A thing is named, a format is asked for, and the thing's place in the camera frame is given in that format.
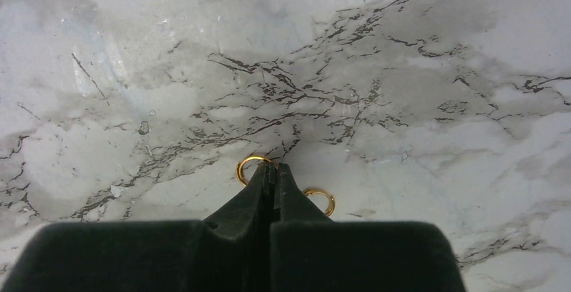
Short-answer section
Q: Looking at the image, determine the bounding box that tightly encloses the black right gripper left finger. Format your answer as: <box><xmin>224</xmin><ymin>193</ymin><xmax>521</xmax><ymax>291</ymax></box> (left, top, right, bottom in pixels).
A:
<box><xmin>3</xmin><ymin>164</ymin><xmax>275</xmax><ymax>291</ymax></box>

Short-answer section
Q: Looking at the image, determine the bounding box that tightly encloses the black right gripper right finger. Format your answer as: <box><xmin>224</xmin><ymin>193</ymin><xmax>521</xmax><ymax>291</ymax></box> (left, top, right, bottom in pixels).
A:
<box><xmin>270</xmin><ymin>164</ymin><xmax>465</xmax><ymax>291</ymax></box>

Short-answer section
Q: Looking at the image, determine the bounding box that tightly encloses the gold ring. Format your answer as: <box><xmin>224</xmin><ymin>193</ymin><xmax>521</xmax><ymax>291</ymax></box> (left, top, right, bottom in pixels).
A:
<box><xmin>236</xmin><ymin>155</ymin><xmax>279</xmax><ymax>188</ymax></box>
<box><xmin>302</xmin><ymin>188</ymin><xmax>336</xmax><ymax>218</ymax></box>

